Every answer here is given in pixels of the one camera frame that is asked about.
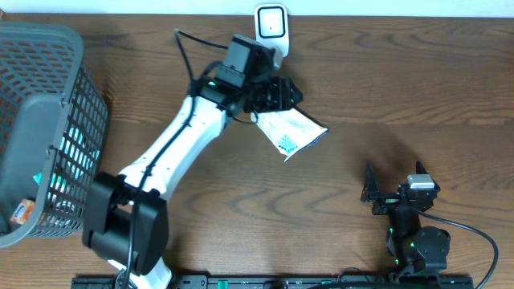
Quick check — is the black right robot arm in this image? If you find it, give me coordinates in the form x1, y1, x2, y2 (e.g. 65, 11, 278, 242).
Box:
361, 161, 451, 275

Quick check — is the orange tissue pack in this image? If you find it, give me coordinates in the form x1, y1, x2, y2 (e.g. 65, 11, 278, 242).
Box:
10, 199, 35, 225

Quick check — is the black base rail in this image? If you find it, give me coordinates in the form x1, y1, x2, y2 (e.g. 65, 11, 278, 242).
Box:
71, 274, 475, 289

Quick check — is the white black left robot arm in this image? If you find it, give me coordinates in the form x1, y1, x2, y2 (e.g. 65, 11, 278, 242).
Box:
83, 62, 303, 288

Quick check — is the grey plastic basket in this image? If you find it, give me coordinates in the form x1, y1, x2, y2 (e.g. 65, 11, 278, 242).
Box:
1, 22, 108, 248

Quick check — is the white barcode scanner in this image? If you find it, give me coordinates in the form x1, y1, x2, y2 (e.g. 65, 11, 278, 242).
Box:
254, 3, 290, 70

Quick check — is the white snack bag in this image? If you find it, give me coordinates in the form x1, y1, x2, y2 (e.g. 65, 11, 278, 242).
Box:
251, 108, 328, 163

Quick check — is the teal kleenex tissue pack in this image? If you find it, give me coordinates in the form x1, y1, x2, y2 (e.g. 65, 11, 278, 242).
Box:
48, 123, 103, 204

